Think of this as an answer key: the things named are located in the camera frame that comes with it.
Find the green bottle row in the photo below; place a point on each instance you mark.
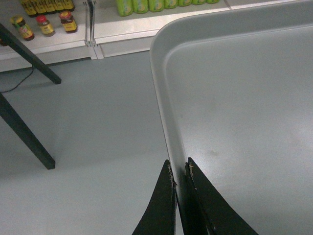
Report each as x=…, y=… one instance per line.
x=127, y=7

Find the black table leg far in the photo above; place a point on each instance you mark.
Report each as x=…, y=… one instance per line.
x=13, y=42

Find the grey serving tray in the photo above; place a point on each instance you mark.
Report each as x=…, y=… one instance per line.
x=235, y=94

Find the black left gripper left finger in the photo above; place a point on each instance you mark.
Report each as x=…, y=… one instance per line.
x=159, y=217

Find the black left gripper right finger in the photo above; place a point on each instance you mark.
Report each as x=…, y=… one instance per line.
x=210, y=214

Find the white bottom shelf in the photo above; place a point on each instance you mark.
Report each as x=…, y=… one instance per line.
x=103, y=33

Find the yellow lid sauce jar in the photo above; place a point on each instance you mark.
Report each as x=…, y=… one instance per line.
x=22, y=27

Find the red lid sauce jar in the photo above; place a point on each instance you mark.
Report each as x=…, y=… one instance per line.
x=68, y=22

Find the red lid brown jar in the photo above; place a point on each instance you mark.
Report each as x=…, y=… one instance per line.
x=45, y=26

